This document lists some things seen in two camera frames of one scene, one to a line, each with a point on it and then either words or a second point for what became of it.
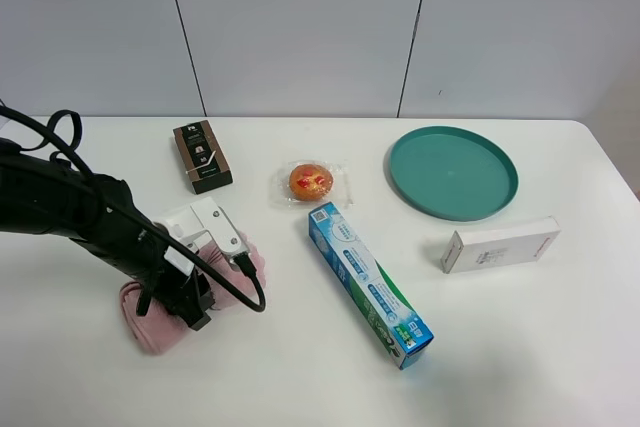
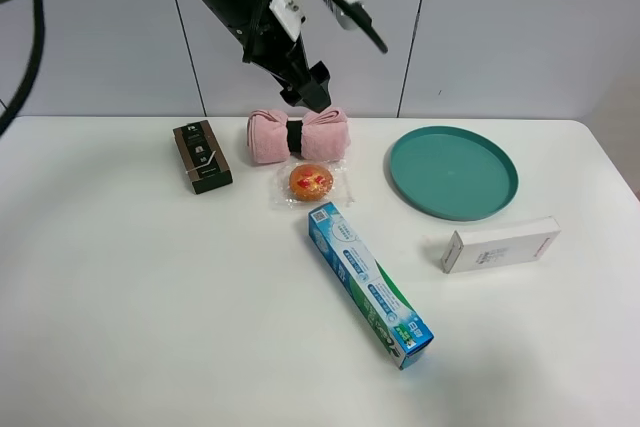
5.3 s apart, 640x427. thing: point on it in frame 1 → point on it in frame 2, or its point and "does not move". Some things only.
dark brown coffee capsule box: [202, 157] does not move
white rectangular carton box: [501, 244] does not move
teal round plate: [453, 173] does not move
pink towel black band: [157, 330] → [322, 135]
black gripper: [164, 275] → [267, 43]
